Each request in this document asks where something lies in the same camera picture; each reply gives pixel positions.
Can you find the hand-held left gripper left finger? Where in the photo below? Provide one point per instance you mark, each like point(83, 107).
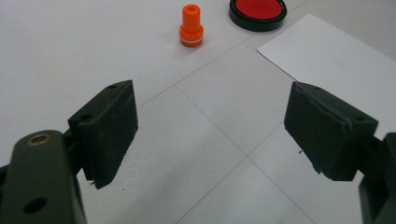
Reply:
point(106, 130)

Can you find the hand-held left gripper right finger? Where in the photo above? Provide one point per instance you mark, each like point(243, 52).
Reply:
point(327, 133)

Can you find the white paper sheet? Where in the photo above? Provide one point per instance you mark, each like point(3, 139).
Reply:
point(327, 53)

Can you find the orange stamp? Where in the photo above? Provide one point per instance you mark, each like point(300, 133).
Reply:
point(191, 21)

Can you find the round red ink pad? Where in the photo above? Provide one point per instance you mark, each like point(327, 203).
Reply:
point(257, 8)

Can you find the white table cover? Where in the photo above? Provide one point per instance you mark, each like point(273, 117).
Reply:
point(77, 46)

